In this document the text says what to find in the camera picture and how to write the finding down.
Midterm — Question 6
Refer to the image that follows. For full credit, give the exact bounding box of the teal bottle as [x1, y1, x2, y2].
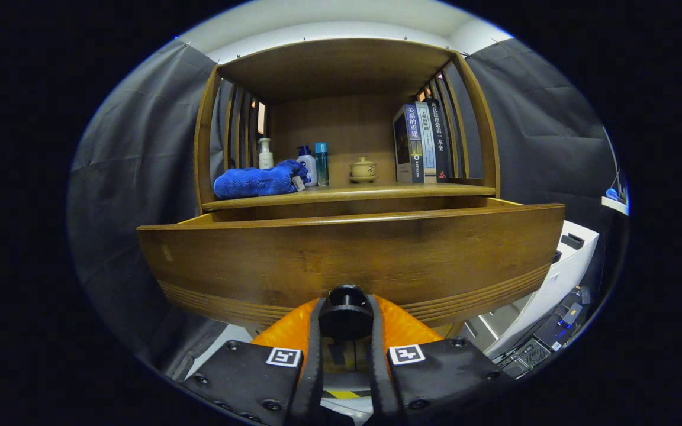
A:
[314, 142, 330, 187]

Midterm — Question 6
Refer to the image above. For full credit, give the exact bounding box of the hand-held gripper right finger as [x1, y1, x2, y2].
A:
[366, 294, 516, 426]

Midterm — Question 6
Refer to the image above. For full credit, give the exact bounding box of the wooden cabinet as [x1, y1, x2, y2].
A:
[193, 38, 501, 379]

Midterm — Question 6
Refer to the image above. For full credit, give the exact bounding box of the white bottle with blue cap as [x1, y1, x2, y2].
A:
[297, 145, 319, 188]

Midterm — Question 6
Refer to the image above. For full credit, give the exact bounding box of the beige lidded teacup with saucer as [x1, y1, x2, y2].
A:
[350, 156, 378, 183]

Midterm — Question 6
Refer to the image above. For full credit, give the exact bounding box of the grey and blue book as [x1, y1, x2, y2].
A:
[393, 104, 425, 184]

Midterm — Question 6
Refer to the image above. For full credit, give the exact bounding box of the white power strip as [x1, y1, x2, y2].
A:
[601, 186, 629, 215]

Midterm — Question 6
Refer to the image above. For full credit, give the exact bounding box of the black electronic device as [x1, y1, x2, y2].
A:
[495, 287, 591, 379]

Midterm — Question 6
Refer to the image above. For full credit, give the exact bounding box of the black book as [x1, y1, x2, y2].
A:
[426, 98, 453, 182]

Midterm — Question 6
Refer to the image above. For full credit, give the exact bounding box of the pale blue book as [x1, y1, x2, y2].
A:
[415, 102, 438, 183]

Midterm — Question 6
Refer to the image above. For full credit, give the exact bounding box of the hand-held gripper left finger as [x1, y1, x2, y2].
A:
[181, 296, 325, 426]

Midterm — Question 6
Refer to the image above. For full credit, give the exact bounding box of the wooden drawer with black knob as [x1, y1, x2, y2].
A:
[137, 197, 565, 341]

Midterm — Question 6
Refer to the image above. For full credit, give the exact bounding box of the wooden countertop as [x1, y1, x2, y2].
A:
[202, 182, 497, 212]

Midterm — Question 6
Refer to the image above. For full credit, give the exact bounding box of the blue towel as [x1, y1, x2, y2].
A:
[214, 159, 312, 199]

